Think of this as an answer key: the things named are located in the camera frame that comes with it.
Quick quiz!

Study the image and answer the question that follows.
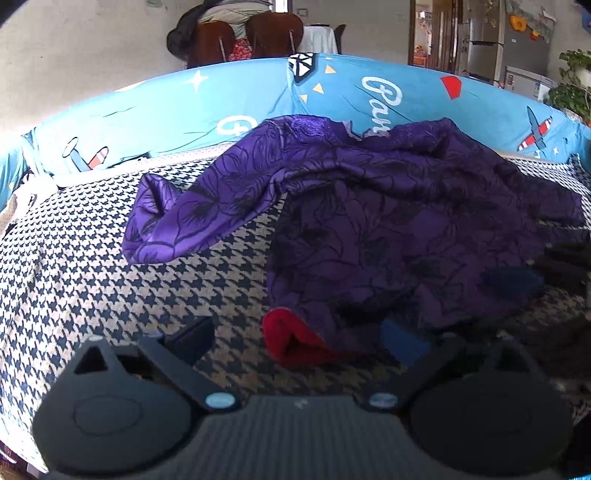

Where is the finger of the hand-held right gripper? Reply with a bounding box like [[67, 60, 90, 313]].
[[480, 240, 591, 302], [503, 318, 591, 371]]

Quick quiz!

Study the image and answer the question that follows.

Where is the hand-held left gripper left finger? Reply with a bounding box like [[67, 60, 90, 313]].
[[71, 318, 242, 413]]

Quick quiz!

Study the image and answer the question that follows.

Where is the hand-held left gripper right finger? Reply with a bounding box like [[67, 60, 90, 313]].
[[365, 318, 536, 412]]

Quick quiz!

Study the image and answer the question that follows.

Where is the purple floral garment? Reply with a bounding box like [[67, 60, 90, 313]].
[[122, 115, 587, 365]]

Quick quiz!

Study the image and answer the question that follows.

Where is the houndstooth sofa seat cover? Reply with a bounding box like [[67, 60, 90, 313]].
[[0, 148, 591, 476]]

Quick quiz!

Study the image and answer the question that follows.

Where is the white chest freezer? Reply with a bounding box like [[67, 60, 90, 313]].
[[503, 66, 560, 103]]

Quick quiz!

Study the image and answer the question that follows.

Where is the green potted plant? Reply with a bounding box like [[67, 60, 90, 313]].
[[545, 48, 591, 126]]

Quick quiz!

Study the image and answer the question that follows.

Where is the white cloth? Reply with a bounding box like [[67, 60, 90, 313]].
[[9, 175, 59, 219]]

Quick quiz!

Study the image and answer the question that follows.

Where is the blue printed sofa back cover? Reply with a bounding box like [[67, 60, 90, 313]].
[[0, 53, 591, 213]]

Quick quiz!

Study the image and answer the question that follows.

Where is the silver refrigerator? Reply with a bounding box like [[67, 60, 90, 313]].
[[462, 0, 551, 88]]

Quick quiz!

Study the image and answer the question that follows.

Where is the brown wooden door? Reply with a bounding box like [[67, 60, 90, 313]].
[[409, 0, 463, 75]]

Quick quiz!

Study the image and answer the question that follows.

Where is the red floral cloth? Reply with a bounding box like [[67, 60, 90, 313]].
[[228, 39, 256, 62]]

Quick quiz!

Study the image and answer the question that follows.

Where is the brown wooden chair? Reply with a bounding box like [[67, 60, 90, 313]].
[[245, 11, 304, 61], [186, 21, 237, 70]]

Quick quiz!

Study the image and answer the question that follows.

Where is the black jacket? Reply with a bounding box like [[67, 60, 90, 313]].
[[166, 9, 204, 58]]

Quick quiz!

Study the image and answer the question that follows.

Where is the table with white tablecloth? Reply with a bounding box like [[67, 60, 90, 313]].
[[299, 25, 341, 56]]

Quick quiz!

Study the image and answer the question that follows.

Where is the grey clothing pile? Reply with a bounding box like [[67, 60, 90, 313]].
[[198, 0, 274, 28]]

